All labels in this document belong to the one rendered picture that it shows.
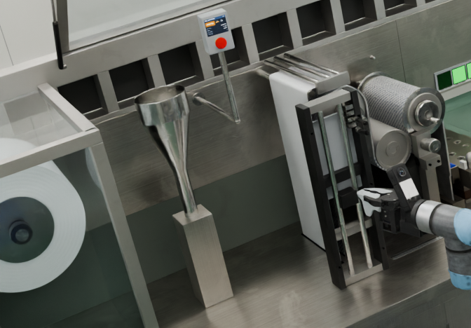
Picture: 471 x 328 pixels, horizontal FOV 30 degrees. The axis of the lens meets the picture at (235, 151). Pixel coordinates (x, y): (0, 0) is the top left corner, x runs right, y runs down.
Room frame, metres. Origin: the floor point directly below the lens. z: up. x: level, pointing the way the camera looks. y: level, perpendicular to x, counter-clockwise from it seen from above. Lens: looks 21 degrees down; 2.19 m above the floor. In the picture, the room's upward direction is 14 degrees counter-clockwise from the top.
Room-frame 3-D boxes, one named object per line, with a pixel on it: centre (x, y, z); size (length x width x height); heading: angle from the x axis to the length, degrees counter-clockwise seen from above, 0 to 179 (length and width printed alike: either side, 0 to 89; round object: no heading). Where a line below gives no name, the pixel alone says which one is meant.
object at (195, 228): (2.23, 0.16, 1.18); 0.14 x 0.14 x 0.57
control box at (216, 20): (2.21, -0.03, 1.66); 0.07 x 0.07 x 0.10; 10
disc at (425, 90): (2.36, -0.56, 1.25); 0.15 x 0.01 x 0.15; 109
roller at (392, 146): (2.44, -0.40, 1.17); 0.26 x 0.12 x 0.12; 19
